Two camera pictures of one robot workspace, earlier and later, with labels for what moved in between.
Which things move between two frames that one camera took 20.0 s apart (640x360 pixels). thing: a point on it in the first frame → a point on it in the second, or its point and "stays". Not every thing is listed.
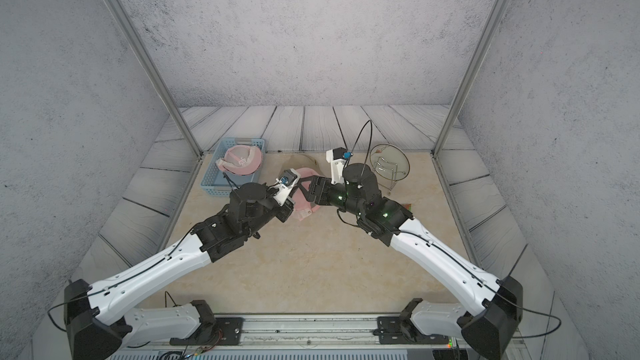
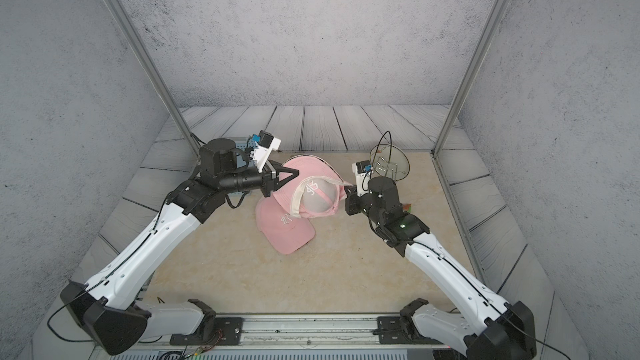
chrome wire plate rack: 382,165 stays
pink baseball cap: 302,204 → 288,233
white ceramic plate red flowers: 390,162 stays
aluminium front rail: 273,332 stays
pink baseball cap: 241,160 → 319,188
